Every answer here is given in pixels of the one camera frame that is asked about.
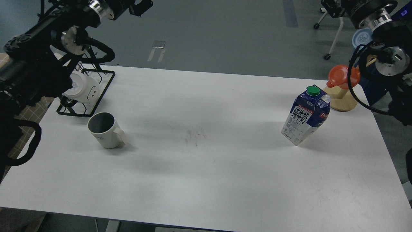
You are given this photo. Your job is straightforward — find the grey office chair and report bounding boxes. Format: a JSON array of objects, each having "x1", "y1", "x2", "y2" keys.
[{"x1": 314, "y1": 6, "x2": 346, "y2": 60}]

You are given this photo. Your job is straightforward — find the white cup on rack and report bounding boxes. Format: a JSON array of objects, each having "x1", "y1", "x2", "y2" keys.
[{"x1": 63, "y1": 71, "x2": 100, "y2": 104}]

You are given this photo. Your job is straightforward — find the black wire cup rack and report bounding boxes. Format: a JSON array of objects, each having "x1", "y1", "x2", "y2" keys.
[{"x1": 56, "y1": 61, "x2": 115, "y2": 118}]

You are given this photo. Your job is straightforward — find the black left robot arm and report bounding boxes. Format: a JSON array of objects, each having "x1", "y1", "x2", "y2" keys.
[{"x1": 0, "y1": 0, "x2": 154, "y2": 178}]

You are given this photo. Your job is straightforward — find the orange plastic cup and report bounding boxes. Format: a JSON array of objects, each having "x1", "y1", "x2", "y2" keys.
[{"x1": 326, "y1": 65, "x2": 361, "y2": 90}]

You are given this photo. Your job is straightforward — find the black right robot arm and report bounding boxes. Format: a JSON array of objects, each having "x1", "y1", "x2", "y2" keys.
[{"x1": 321, "y1": 0, "x2": 411, "y2": 125}]

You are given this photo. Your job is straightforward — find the wooden cup tree stand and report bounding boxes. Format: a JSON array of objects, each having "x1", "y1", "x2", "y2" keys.
[{"x1": 323, "y1": 67, "x2": 372, "y2": 112}]

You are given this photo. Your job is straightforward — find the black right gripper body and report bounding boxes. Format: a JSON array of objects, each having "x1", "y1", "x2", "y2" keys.
[{"x1": 322, "y1": 0, "x2": 398, "y2": 29}]

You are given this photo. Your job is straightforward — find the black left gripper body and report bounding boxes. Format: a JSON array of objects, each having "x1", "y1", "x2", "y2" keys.
[{"x1": 106, "y1": 0, "x2": 154, "y2": 20}]

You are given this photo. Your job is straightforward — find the beige checkered cloth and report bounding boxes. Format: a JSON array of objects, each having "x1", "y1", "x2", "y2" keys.
[{"x1": 0, "y1": 53, "x2": 55, "y2": 181}]

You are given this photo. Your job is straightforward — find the light blue plastic cup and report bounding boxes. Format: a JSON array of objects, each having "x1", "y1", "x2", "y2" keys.
[{"x1": 351, "y1": 28, "x2": 373, "y2": 48}]

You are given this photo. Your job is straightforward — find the white ceramic mug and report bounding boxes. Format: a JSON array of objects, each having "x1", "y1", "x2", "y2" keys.
[{"x1": 87, "y1": 112, "x2": 127, "y2": 149}]

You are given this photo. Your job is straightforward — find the blue white milk carton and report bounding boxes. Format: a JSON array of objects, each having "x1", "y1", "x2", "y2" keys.
[{"x1": 281, "y1": 85, "x2": 331, "y2": 146}]

